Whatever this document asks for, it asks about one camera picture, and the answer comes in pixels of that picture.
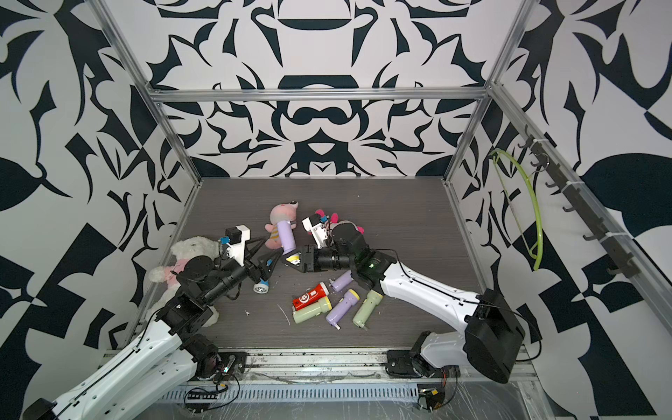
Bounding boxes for purple flashlight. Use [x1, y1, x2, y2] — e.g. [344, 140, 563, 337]
[325, 289, 360, 330]
[277, 220, 297, 255]
[330, 271, 353, 293]

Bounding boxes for blue flashlight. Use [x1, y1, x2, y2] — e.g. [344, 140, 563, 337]
[253, 280, 270, 294]

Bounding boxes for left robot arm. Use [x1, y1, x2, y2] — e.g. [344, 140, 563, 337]
[22, 238, 284, 419]

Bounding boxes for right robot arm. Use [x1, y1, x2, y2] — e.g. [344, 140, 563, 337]
[285, 225, 526, 383]

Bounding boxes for red flashlight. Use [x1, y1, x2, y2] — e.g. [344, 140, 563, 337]
[292, 282, 329, 311]

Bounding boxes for light green flashlight left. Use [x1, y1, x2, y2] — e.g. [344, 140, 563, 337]
[292, 297, 333, 325]

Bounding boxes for light green flashlight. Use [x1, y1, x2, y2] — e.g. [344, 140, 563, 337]
[353, 290, 383, 329]
[292, 297, 333, 325]

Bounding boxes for light green flashlight right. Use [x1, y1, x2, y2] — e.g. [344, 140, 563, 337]
[353, 290, 383, 329]

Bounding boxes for white plush yellow glasses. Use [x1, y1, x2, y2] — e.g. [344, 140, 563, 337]
[315, 209, 364, 234]

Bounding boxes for pink plush striped shirt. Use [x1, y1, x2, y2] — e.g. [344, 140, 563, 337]
[264, 201, 299, 250]

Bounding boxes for white teddy bear pink shirt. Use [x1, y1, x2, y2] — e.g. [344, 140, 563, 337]
[145, 236, 219, 320]

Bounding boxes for black connector box left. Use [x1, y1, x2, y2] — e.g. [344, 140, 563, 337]
[182, 388, 221, 411]

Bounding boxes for black connector box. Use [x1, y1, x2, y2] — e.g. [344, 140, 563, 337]
[416, 388, 446, 412]
[182, 388, 221, 411]

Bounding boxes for black connector box right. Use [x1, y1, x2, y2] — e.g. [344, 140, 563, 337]
[416, 388, 446, 412]

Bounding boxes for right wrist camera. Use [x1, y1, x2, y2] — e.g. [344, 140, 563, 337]
[302, 213, 329, 249]

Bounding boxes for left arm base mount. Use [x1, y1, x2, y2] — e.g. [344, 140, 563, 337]
[180, 334, 249, 382]

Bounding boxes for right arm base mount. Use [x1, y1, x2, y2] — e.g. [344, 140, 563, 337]
[385, 331, 467, 380]

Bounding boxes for green hoop on wall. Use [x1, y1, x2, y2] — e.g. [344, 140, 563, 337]
[488, 148, 544, 272]

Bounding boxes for black hook rail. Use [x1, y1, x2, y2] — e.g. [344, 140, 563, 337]
[520, 125, 643, 279]

